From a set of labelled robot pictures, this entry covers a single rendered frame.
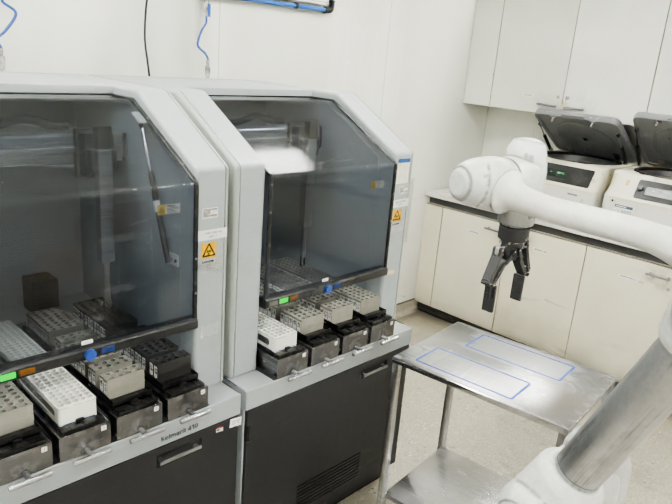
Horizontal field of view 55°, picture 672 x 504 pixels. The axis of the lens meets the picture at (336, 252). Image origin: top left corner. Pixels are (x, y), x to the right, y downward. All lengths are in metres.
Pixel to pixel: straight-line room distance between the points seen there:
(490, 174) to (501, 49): 3.16
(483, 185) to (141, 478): 1.24
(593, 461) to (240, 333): 1.15
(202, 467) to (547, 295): 2.65
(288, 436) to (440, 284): 2.50
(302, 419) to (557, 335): 2.25
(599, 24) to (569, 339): 1.87
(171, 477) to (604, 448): 1.23
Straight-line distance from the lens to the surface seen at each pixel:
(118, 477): 1.95
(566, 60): 4.34
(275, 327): 2.21
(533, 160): 1.57
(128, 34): 2.95
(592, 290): 4.04
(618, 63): 4.21
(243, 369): 2.16
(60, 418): 1.81
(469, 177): 1.42
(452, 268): 4.50
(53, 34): 2.82
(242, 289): 2.04
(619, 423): 1.36
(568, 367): 2.34
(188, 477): 2.10
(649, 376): 1.30
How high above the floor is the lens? 1.77
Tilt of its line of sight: 17 degrees down
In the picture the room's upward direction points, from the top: 5 degrees clockwise
